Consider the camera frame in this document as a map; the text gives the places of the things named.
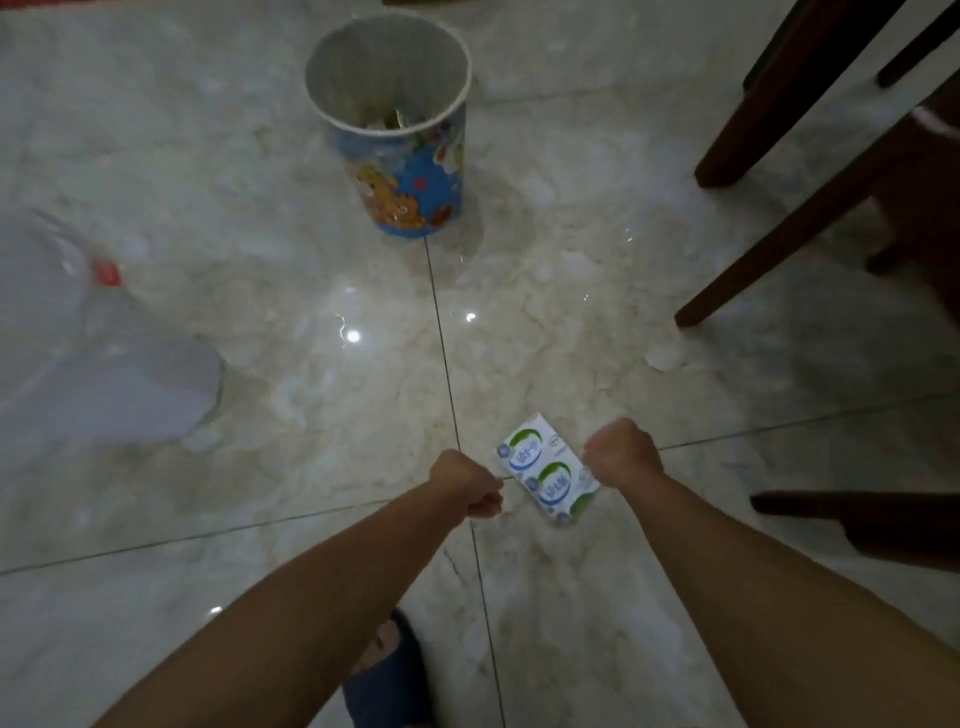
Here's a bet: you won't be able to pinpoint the dark wooden chair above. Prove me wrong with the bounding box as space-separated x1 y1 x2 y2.
673 67 960 331

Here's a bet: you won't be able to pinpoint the blue cartoon print trash bin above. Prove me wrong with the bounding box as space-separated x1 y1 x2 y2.
303 9 474 240

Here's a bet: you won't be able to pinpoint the person's left forearm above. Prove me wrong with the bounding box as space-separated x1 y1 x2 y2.
91 480 468 728

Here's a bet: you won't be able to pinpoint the person's left hand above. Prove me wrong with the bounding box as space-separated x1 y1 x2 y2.
426 448 506 521

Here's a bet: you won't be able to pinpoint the thin dark wooden furniture leg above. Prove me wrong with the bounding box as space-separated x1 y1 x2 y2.
876 0 960 90

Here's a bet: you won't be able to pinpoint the white green milk carton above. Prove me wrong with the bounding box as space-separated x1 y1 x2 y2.
495 411 602 527

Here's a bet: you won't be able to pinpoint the person's foot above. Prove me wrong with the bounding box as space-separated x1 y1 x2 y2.
358 618 403 678

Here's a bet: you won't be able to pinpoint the person's right hand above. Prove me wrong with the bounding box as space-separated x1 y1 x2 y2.
582 417 666 493

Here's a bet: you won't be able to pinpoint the person's right forearm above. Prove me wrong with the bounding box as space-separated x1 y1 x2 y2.
606 469 960 728

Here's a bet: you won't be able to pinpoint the dark blue slipper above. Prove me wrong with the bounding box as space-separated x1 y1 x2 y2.
342 608 441 728

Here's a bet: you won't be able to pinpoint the scraps of trash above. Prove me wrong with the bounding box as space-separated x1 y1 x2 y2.
358 105 423 133

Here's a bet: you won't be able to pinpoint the thick dark wooden furniture leg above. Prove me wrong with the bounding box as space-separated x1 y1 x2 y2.
693 0 909 189

